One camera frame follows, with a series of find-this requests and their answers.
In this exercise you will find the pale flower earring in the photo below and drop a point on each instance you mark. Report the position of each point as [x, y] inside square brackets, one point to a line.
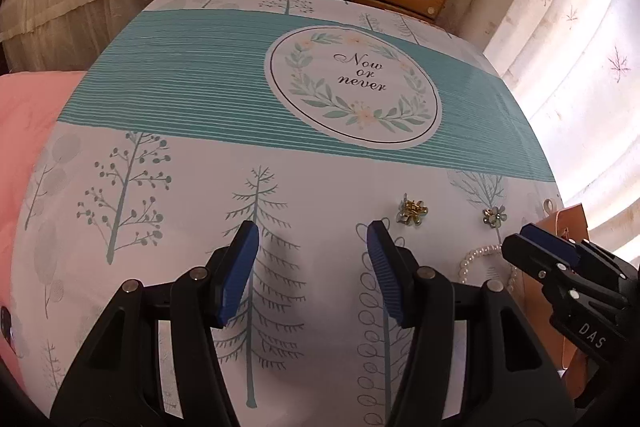
[494, 215]

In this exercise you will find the brown leather bag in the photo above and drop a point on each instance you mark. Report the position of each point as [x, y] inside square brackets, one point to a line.
[570, 219]

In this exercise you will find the leaf print white curtain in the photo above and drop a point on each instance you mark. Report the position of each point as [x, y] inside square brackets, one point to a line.
[575, 57]

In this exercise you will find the dark round object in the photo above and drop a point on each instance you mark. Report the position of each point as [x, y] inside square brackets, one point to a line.
[4, 322]

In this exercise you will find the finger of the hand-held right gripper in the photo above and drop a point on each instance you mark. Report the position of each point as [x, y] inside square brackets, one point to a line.
[530, 257]
[547, 239]

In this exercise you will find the gold flower earring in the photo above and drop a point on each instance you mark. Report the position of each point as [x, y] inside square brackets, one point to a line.
[412, 210]

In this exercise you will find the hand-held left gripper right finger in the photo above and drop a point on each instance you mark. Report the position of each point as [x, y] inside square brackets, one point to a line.
[387, 277]

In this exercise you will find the tree print teal cloth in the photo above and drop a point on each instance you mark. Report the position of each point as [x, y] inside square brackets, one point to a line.
[200, 72]

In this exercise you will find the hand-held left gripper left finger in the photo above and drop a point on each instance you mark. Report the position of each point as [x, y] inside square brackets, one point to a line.
[237, 277]

